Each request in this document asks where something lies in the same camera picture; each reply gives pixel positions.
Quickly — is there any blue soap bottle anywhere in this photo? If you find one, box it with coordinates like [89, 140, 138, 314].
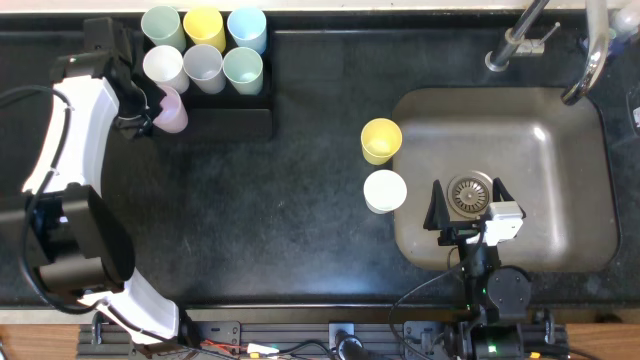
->
[581, 3, 640, 57]

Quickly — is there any white cup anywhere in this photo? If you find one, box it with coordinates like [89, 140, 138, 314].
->
[142, 44, 191, 95]
[362, 169, 409, 215]

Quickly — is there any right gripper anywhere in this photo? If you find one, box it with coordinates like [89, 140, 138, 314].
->
[423, 177, 516, 247]

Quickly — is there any grey cup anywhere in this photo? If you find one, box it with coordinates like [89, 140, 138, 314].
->
[182, 43, 227, 95]

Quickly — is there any mounting rail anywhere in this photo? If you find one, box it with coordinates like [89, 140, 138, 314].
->
[76, 308, 571, 360]

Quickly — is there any pink cup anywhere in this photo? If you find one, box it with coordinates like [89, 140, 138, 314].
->
[152, 84, 190, 135]

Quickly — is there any steel sink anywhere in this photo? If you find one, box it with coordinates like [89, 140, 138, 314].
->
[391, 87, 621, 274]

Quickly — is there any black tray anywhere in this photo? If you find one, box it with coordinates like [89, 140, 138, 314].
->
[139, 9, 275, 142]

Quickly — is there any green cup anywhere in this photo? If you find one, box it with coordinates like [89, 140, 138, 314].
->
[140, 5, 187, 53]
[222, 46, 265, 96]

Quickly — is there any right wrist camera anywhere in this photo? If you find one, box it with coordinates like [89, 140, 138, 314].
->
[481, 201, 525, 247]

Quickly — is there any yellow cup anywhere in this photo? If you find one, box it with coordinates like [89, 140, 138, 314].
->
[360, 117, 404, 167]
[182, 6, 227, 54]

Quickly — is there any blue cup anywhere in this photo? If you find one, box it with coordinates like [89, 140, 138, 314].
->
[226, 6, 268, 55]

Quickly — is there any steel tap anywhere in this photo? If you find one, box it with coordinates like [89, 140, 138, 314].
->
[483, 0, 612, 107]

